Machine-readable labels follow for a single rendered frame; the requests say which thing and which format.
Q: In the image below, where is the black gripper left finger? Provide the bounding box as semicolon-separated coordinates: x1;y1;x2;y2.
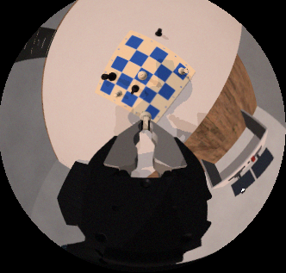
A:
77;120;143;199

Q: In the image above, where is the white pawn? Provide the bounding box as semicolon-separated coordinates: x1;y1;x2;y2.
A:
114;90;122;97

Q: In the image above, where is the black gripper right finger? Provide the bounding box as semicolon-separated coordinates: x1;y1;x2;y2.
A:
148;120;212;201

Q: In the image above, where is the white chess rook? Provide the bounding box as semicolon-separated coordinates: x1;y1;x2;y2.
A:
178;67;190;75

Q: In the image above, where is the blue and cream chessboard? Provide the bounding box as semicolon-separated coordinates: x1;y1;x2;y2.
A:
95;30;195;123

